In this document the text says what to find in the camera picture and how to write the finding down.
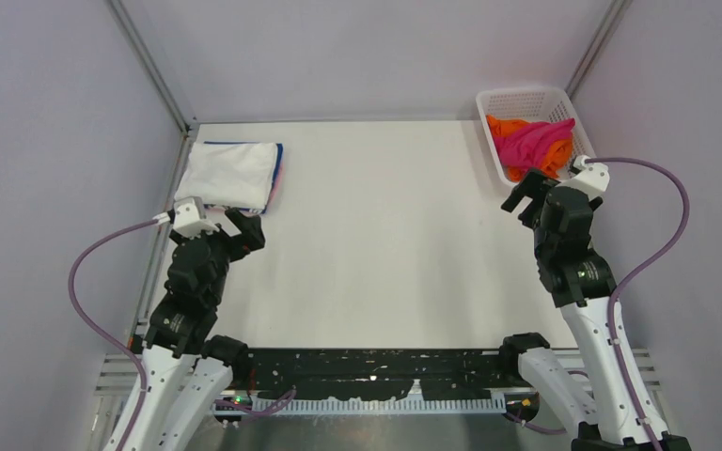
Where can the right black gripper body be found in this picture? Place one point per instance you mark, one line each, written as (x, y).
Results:
(541, 247)

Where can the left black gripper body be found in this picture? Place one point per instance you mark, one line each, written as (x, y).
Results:
(222, 246)

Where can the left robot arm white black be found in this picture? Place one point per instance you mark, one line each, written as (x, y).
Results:
(185, 367)

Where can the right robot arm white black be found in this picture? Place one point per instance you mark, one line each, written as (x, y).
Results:
(616, 412)

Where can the orange t shirt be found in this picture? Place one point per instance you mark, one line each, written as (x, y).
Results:
(557, 159)

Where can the folded white t shirt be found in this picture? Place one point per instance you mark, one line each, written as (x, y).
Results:
(230, 171)

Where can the white plastic basket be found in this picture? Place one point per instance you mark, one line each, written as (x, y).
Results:
(532, 104)

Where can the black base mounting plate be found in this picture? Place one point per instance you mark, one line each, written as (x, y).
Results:
(375, 374)

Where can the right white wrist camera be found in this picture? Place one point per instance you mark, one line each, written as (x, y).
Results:
(590, 178)

